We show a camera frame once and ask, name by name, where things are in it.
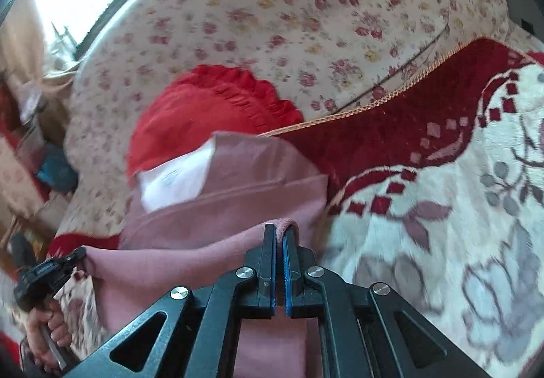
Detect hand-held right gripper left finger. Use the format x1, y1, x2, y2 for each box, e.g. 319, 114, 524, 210
75, 223, 279, 378

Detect pink long-sleeved shirt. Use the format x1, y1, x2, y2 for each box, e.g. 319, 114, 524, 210
84, 131, 330, 378

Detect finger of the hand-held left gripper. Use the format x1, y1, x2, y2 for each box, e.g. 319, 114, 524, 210
59, 246, 88, 277

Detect red and white floral blanket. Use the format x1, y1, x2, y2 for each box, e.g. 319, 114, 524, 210
42, 36, 544, 378

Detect teal cloth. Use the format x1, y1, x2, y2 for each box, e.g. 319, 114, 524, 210
35, 156, 80, 194

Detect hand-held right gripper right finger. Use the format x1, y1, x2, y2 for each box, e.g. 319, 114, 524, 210
282, 227, 494, 378

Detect beige curtain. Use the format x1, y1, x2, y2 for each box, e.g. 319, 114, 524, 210
0, 0, 78, 86

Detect person's left hand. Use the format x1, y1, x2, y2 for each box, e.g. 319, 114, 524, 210
26, 304, 74, 368

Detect red ruffled pillow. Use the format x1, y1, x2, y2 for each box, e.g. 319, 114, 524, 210
126, 65, 305, 180

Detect beige floral quilt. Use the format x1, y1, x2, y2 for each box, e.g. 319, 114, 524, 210
63, 0, 511, 239

